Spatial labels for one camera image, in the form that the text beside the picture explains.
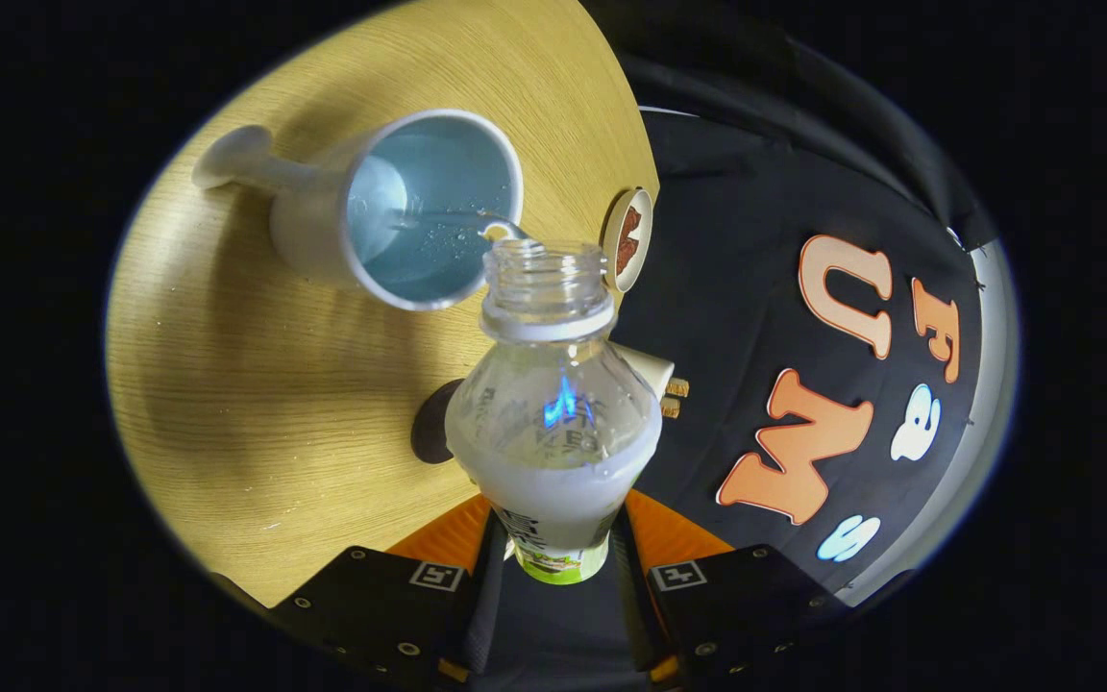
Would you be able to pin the clear plastic juice bottle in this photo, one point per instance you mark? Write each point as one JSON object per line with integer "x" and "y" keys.
{"x": 553, "y": 481}

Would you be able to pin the round white plate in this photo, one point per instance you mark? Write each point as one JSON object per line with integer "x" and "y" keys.
{"x": 647, "y": 207}

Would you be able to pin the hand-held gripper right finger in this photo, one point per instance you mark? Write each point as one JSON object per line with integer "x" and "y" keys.
{"x": 637, "y": 605}

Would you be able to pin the dark brown round coaster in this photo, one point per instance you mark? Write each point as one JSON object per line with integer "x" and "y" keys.
{"x": 429, "y": 423}

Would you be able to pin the wooden table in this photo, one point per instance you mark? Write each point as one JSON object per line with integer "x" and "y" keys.
{"x": 275, "y": 384}

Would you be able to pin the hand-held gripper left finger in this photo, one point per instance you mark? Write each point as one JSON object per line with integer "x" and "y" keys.
{"x": 479, "y": 615}

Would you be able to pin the brown meat piece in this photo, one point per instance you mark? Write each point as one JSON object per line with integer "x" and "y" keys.
{"x": 627, "y": 258}
{"x": 632, "y": 224}

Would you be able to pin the white toaster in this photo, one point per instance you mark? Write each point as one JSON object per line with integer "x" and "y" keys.
{"x": 648, "y": 370}

